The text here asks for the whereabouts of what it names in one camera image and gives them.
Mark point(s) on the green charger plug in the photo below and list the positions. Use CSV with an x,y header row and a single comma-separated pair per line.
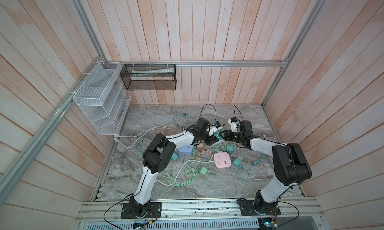
x,y
203,170

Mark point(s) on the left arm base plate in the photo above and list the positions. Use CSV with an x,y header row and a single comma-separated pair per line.
x,y
136,211

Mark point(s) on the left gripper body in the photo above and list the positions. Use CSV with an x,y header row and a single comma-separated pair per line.
x,y
208,140

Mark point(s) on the blue power strip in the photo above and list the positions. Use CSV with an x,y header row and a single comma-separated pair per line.
x,y
186,150

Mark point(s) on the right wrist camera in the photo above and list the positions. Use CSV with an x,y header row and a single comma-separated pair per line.
x,y
234,124

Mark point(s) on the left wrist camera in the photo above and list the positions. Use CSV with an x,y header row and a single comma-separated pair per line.
x,y
215,127

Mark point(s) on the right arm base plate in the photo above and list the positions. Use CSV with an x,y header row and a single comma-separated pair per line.
x,y
258,207

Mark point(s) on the black mesh basket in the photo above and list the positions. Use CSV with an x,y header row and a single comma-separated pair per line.
x,y
149,77

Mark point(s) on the teal plug from blue strip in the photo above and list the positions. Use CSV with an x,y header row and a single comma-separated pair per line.
x,y
175,157

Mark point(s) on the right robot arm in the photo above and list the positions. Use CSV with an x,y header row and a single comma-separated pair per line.
x,y
290,164

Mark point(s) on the white wire mesh shelf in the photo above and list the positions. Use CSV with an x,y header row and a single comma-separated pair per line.
x,y
102,99

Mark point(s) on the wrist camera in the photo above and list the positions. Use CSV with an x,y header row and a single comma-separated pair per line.
x,y
215,127
234,124

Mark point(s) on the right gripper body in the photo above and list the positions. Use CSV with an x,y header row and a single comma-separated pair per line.
x,y
233,136

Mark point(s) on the aluminium frame rail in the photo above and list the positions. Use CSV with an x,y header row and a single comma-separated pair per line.
x,y
232,63

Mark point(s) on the teal charger plug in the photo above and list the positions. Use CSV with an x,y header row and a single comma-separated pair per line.
x,y
237,162
230,149

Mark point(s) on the pink power strip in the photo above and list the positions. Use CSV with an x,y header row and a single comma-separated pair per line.
x,y
222,160

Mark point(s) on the pink charger plug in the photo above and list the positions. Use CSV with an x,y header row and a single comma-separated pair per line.
x,y
201,146

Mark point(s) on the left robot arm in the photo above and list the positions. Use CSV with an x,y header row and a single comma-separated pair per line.
x,y
159,152

